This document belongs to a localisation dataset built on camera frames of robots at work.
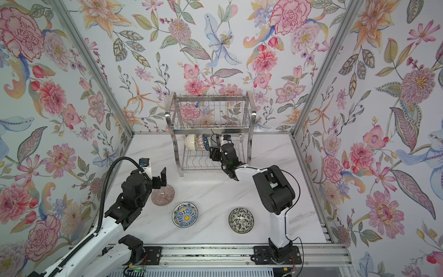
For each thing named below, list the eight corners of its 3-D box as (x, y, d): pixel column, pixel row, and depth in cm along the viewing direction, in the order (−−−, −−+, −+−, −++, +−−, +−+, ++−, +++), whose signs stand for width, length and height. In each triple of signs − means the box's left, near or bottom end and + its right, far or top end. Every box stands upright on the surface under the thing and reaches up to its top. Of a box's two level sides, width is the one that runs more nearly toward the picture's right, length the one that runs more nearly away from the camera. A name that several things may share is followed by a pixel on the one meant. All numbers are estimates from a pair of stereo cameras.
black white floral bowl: (229, 233, 82) (229, 230, 78) (228, 211, 88) (228, 207, 84) (253, 233, 82) (255, 230, 78) (251, 211, 88) (252, 208, 84)
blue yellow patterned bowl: (172, 228, 83) (170, 225, 79) (176, 205, 90) (174, 202, 86) (197, 228, 83) (196, 225, 79) (199, 205, 90) (198, 202, 86)
